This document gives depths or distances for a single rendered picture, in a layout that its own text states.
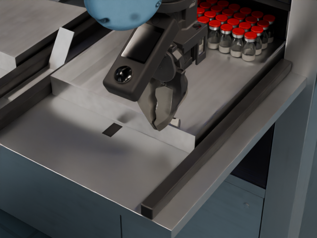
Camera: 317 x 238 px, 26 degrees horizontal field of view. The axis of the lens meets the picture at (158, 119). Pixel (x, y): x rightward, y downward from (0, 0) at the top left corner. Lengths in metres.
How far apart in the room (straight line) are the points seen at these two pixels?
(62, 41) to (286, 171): 0.47
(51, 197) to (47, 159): 0.84
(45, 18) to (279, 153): 0.49
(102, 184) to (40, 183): 0.88
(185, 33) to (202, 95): 0.20
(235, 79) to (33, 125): 0.33
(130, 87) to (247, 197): 0.60
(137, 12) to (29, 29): 0.62
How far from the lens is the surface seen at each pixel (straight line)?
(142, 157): 0.96
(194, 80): 1.10
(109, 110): 1.02
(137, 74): 0.82
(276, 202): 1.33
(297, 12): 1.09
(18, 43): 1.22
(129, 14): 0.64
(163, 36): 0.84
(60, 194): 1.77
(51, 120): 1.03
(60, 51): 1.13
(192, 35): 0.89
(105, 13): 0.64
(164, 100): 0.91
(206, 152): 0.94
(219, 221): 1.45
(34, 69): 1.13
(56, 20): 1.27
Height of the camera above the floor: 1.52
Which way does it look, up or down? 38 degrees down
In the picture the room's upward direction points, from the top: straight up
